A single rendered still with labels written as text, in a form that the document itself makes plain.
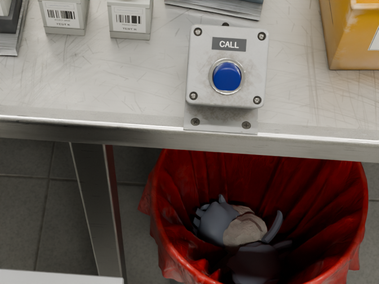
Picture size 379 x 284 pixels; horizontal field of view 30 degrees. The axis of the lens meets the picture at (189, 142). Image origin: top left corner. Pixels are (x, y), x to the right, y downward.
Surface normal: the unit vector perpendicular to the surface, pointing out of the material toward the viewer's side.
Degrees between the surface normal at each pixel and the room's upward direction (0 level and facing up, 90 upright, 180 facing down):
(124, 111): 0
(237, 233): 26
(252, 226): 12
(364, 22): 90
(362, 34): 90
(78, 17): 90
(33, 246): 0
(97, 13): 0
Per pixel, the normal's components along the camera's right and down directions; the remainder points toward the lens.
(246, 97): 0.01, 0.03
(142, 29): -0.05, 0.88
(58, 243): 0.04, -0.47
